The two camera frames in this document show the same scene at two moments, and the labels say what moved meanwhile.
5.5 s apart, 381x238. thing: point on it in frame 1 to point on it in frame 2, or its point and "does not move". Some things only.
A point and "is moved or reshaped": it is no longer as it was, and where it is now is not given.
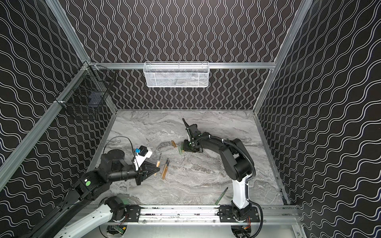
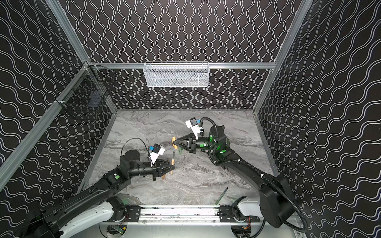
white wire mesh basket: (176, 74) does not move
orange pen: (158, 163) is moved or reshaped
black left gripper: (140, 174) to (155, 171)
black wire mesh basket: (86, 92) does not move
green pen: (221, 196) does not move
